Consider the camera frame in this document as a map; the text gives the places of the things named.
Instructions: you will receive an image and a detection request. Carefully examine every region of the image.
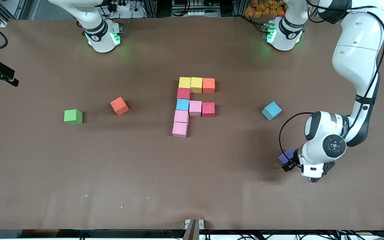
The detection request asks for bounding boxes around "purple foam cube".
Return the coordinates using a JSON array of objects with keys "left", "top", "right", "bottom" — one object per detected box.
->
[{"left": 278, "top": 148, "right": 296, "bottom": 164}]

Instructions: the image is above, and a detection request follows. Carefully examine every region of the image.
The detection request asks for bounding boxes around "pink foam cube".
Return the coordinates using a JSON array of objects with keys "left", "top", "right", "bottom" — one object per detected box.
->
[
  {"left": 172, "top": 122, "right": 188, "bottom": 138},
  {"left": 189, "top": 100, "right": 202, "bottom": 117},
  {"left": 174, "top": 110, "right": 190, "bottom": 124}
]

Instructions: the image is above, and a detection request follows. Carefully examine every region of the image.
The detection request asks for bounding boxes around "orange foam cube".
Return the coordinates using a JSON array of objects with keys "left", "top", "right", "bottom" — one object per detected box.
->
[
  {"left": 202, "top": 78, "right": 216, "bottom": 94},
  {"left": 110, "top": 97, "right": 130, "bottom": 116}
]

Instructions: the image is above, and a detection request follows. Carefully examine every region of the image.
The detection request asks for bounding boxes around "brown table cover sheet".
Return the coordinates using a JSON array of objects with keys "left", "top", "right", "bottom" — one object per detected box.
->
[{"left": 0, "top": 16, "right": 384, "bottom": 230}]

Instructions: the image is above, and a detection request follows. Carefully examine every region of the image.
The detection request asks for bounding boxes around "green foam cube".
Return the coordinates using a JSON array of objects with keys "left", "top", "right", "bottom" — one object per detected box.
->
[{"left": 64, "top": 109, "right": 83, "bottom": 125}]

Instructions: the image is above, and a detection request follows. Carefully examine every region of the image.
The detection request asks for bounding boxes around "brown wooden beam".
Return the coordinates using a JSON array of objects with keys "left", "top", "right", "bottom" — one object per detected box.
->
[{"left": 183, "top": 219, "right": 200, "bottom": 240}]

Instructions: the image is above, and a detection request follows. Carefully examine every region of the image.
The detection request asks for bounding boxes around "pile of orange fruit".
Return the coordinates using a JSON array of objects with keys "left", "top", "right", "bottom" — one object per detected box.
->
[{"left": 245, "top": 0, "right": 286, "bottom": 18}]

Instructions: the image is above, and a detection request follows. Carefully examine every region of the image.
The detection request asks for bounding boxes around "white power strip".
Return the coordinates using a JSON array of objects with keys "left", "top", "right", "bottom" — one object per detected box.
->
[{"left": 110, "top": 1, "right": 133, "bottom": 12}]

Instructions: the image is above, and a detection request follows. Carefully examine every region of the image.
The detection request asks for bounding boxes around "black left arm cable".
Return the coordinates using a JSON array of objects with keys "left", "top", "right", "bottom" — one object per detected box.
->
[{"left": 279, "top": 0, "right": 384, "bottom": 167}]

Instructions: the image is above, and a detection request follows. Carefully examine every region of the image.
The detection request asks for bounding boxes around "small metal bracket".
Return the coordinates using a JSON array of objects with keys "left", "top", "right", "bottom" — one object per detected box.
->
[{"left": 184, "top": 219, "right": 205, "bottom": 230}]

